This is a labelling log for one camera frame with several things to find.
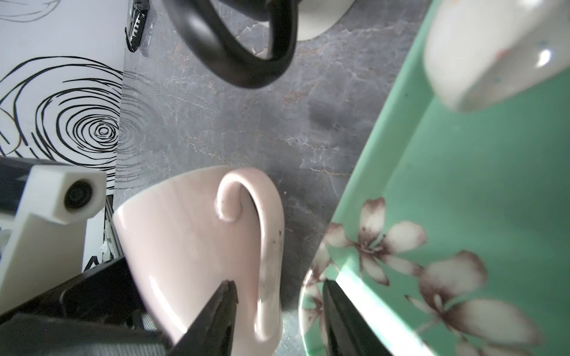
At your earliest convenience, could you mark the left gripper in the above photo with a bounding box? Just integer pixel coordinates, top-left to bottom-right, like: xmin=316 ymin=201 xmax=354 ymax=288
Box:
xmin=1 ymin=157 xmax=169 ymax=355

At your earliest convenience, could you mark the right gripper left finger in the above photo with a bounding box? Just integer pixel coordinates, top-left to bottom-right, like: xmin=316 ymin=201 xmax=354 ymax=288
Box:
xmin=169 ymin=280 xmax=238 ymax=356

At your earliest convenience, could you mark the green floral tray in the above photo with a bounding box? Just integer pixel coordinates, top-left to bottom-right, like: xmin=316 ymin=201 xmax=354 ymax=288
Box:
xmin=298 ymin=1 xmax=569 ymax=355

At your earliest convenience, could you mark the small black device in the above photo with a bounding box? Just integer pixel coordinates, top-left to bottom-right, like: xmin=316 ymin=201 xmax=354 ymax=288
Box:
xmin=125 ymin=0 xmax=150 ymax=53

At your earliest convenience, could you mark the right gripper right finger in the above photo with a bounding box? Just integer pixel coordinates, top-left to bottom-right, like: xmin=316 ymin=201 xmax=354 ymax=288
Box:
xmin=323 ymin=280 xmax=392 ymax=356

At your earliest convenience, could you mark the pink mug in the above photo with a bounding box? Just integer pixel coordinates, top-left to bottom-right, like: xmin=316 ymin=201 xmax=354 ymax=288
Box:
xmin=113 ymin=166 xmax=284 ymax=355

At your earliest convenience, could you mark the black and white mug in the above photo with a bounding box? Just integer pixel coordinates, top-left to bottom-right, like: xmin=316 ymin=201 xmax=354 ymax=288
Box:
xmin=163 ymin=0 xmax=353 ymax=89

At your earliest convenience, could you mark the cream white mug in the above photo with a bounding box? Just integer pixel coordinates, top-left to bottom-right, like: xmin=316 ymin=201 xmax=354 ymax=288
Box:
xmin=423 ymin=0 xmax=569 ymax=112

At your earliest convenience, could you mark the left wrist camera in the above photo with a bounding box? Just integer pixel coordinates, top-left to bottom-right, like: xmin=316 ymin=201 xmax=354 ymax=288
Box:
xmin=1 ymin=165 xmax=107 ymax=312

